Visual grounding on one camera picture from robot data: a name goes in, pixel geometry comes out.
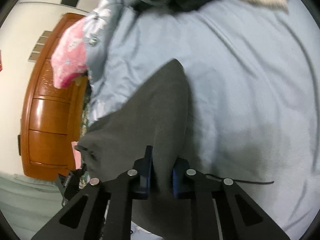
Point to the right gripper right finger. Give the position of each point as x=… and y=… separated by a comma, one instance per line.
x=221, y=209

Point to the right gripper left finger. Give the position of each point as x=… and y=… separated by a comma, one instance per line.
x=102, y=210

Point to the dark green fleece garment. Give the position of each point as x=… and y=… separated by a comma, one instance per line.
x=156, y=115

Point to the orange wooden nightstand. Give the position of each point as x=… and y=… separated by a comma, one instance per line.
x=50, y=121

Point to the dark floral blanket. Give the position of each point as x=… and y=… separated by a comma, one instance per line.
x=84, y=124

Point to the pink floral pillow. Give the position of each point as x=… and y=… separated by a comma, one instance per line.
x=69, y=57

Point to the orange wooden headboard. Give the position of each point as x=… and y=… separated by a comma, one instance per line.
x=54, y=36

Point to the blue floral bed quilt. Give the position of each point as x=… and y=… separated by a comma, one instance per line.
x=254, y=77

